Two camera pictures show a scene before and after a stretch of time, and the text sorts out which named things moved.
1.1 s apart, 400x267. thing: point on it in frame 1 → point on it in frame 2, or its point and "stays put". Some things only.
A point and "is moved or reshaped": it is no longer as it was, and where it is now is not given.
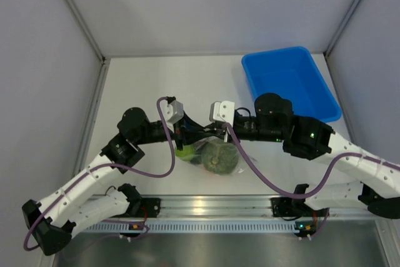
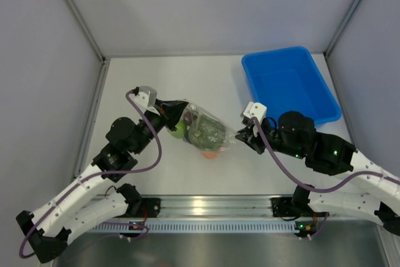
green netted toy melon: x=219 y=157 is moved or reshaped
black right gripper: x=220 y=132 → x=252 y=138
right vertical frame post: x=339 y=30 stays put
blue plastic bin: x=292 y=73 stays put
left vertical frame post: x=104 y=62 stays put
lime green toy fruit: x=188 y=152 is moved or reshaped
